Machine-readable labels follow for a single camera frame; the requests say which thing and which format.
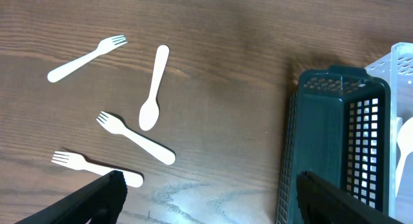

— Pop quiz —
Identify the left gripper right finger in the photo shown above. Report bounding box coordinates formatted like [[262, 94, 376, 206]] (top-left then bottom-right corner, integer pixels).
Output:
[[296, 171, 401, 224]]

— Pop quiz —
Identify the clear plastic basket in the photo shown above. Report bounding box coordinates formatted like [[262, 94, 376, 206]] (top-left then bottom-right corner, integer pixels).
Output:
[[365, 42, 412, 223]]

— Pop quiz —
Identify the white fork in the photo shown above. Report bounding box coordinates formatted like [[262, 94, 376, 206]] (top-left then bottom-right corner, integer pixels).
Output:
[[47, 35, 128, 83], [51, 151, 144, 188], [96, 111, 176, 165]]

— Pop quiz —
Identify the black plastic basket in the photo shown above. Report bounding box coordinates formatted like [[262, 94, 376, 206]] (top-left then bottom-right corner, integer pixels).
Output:
[[276, 65, 391, 223]]

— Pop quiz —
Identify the white spoon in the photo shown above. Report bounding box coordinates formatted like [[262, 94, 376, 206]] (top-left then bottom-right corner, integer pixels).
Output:
[[396, 118, 412, 195], [139, 45, 170, 131]]

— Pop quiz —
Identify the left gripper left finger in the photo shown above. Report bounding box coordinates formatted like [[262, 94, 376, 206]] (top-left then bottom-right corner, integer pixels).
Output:
[[19, 170, 128, 224]]

